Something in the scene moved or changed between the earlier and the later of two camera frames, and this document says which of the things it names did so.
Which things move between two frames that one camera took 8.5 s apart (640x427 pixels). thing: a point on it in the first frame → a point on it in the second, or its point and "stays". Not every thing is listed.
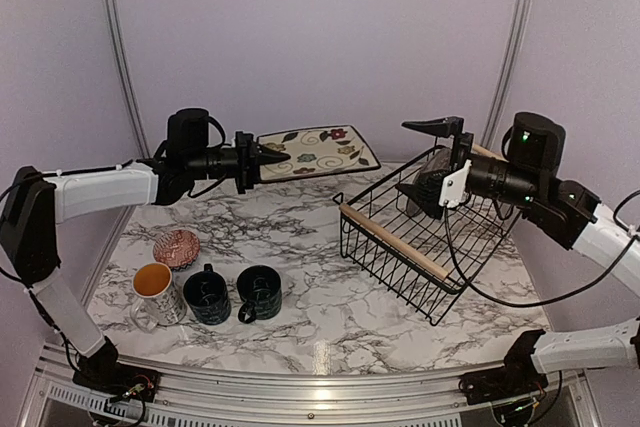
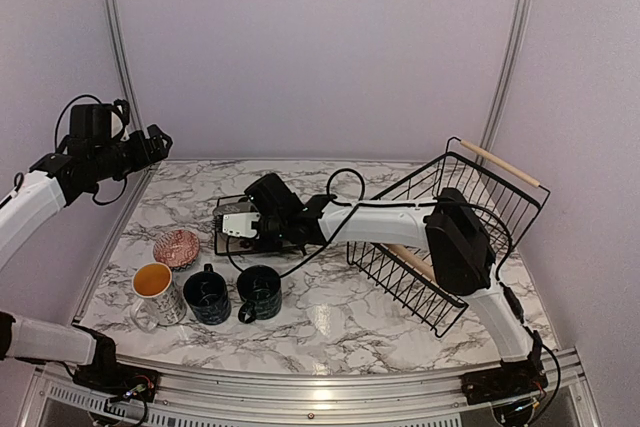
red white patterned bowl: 177,248 stays
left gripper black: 250,156 → 157,150
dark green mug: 260,290 stays
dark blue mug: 207,294 stays
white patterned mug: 157,300 stays
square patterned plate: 316,151 → 232,244
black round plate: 423,194 → 238,207
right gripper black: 448,127 → 271,246
